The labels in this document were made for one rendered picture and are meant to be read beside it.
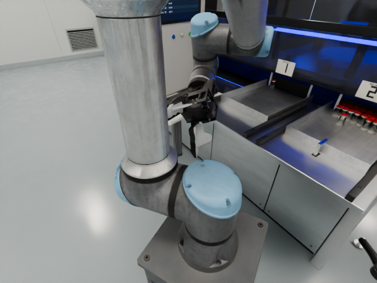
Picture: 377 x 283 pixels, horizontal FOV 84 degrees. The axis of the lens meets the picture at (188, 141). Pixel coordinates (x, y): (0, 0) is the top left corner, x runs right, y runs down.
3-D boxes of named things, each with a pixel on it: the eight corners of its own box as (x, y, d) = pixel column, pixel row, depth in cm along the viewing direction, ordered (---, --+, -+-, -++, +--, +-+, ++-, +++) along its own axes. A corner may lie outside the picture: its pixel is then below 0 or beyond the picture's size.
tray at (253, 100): (265, 85, 115) (267, 78, 113) (311, 101, 98) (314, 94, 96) (220, 100, 99) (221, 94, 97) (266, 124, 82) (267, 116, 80)
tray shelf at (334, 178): (257, 85, 119) (258, 82, 118) (416, 145, 74) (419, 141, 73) (190, 108, 97) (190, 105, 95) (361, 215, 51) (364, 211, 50)
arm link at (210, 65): (195, 46, 68) (197, 69, 74) (188, 64, 61) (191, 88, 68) (219, 46, 66) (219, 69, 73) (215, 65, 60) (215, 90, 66)
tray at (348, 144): (329, 108, 93) (332, 100, 91) (402, 134, 76) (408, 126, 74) (284, 133, 77) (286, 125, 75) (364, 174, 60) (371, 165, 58)
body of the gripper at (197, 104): (204, 101, 49) (211, 72, 57) (174, 109, 53) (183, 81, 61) (216, 123, 54) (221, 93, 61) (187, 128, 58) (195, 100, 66)
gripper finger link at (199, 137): (211, 155, 53) (207, 120, 54) (191, 158, 56) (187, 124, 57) (216, 155, 55) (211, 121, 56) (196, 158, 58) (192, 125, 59)
